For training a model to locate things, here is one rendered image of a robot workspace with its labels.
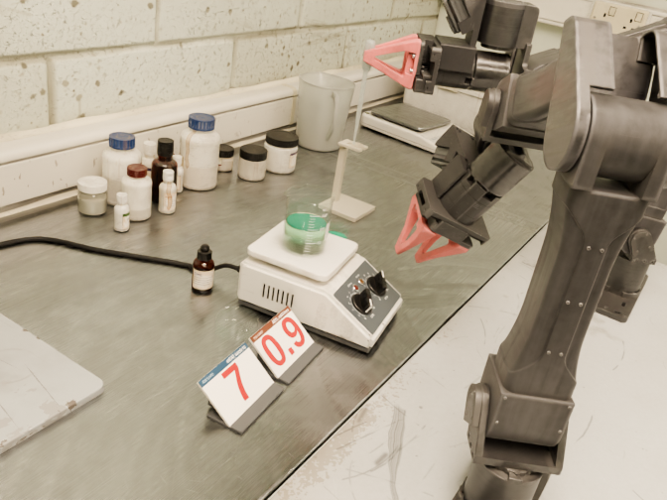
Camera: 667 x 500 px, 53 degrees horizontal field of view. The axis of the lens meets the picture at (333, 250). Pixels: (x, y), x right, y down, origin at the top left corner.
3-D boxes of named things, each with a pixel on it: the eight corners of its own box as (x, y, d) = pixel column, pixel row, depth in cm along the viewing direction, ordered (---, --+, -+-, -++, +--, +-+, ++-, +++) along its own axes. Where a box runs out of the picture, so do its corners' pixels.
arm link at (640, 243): (635, 230, 103) (670, 235, 103) (613, 206, 111) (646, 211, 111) (620, 265, 106) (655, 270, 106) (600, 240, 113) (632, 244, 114)
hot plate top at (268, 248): (359, 248, 95) (360, 243, 95) (326, 284, 85) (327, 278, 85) (285, 223, 99) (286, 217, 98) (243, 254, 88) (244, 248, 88)
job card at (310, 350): (323, 348, 86) (328, 322, 84) (288, 385, 79) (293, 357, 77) (282, 330, 88) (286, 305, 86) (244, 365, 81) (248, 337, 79)
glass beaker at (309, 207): (314, 237, 95) (323, 182, 91) (333, 259, 90) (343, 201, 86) (268, 241, 92) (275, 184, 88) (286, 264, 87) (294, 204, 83)
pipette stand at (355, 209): (374, 210, 128) (388, 146, 122) (354, 222, 121) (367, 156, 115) (339, 196, 131) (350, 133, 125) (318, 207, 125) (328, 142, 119)
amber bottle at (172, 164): (168, 206, 115) (171, 146, 110) (145, 200, 116) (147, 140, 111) (181, 197, 119) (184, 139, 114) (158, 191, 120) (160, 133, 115)
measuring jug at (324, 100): (355, 163, 149) (368, 96, 142) (300, 159, 145) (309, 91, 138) (335, 134, 165) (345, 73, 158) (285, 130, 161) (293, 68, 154)
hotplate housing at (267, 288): (400, 312, 97) (412, 264, 93) (368, 357, 86) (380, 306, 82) (265, 263, 103) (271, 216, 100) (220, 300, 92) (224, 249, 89)
